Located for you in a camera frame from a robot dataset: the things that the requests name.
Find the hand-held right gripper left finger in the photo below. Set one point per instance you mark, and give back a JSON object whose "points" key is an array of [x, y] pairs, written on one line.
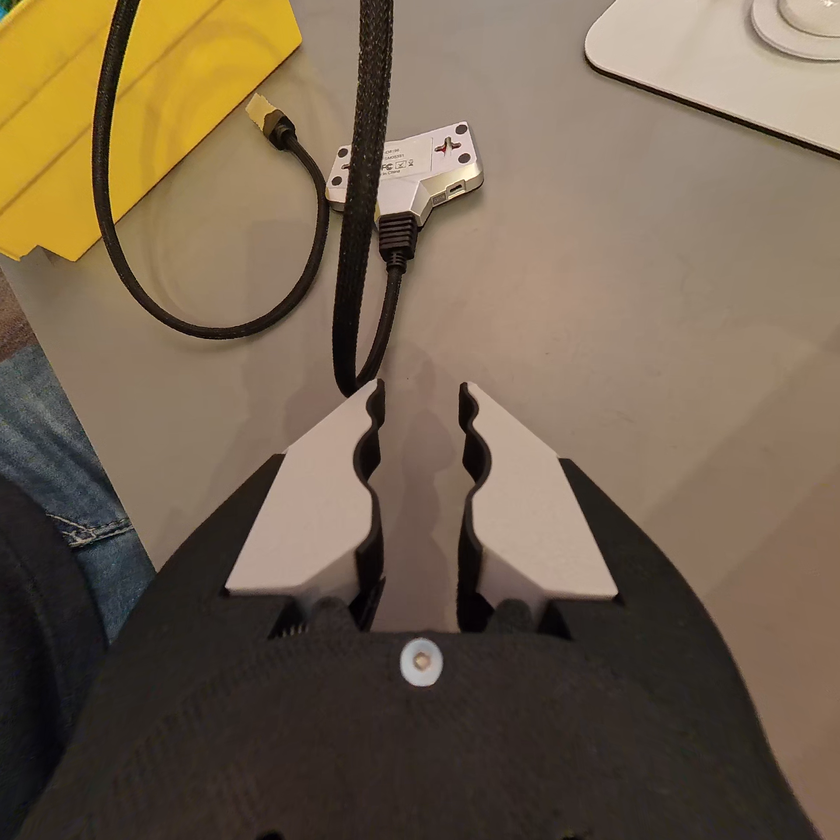
{"points": [[302, 518]]}

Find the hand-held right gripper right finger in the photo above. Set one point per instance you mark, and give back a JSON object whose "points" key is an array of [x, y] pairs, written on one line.
{"points": [[544, 525]]}

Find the yellow plastic bin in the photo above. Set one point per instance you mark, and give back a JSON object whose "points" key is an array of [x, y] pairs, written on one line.
{"points": [[197, 79]]}

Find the person's legs blue jeans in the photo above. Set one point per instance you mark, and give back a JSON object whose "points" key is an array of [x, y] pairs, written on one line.
{"points": [[52, 446]]}

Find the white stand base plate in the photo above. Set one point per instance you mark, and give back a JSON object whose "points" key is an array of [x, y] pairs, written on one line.
{"points": [[689, 59]]}

